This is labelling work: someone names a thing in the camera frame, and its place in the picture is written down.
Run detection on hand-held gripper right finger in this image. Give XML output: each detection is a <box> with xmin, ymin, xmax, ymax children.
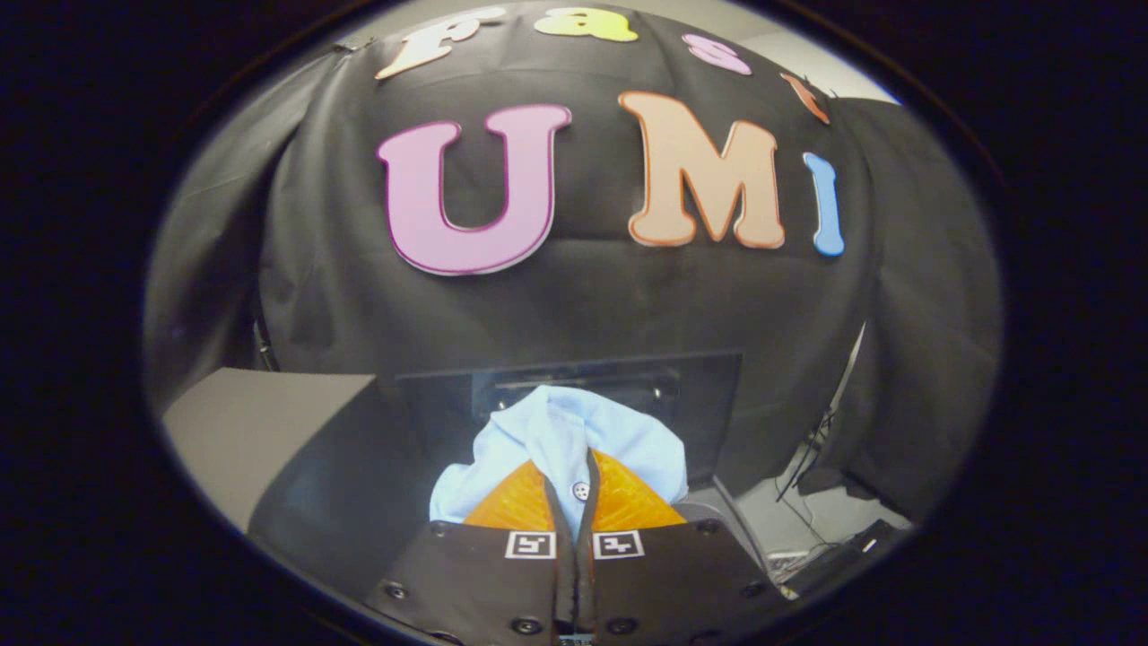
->
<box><xmin>574</xmin><ymin>449</ymin><xmax>790</xmax><ymax>645</ymax></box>

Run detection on white cabinet with dark top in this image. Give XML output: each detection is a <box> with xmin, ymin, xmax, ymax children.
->
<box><xmin>161</xmin><ymin>368</ymin><xmax>440</xmax><ymax>593</ymax></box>

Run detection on black backdrop cloth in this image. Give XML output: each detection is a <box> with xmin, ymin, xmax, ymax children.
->
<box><xmin>143</xmin><ymin>4</ymin><xmax>1004</xmax><ymax>521</ymax></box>

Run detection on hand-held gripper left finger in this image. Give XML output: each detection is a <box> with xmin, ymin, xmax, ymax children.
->
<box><xmin>363</xmin><ymin>459</ymin><xmax>575</xmax><ymax>645</ymax></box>

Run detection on black hanging cable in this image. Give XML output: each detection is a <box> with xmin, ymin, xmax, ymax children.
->
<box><xmin>776</xmin><ymin>323</ymin><xmax>867</xmax><ymax>503</ymax></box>

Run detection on black floor case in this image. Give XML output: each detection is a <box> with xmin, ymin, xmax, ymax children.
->
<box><xmin>780</xmin><ymin>519</ymin><xmax>912</xmax><ymax>595</ymax></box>

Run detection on light blue shirt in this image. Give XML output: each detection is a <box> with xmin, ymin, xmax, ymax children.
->
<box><xmin>429</xmin><ymin>386</ymin><xmax>690</xmax><ymax>526</ymax></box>

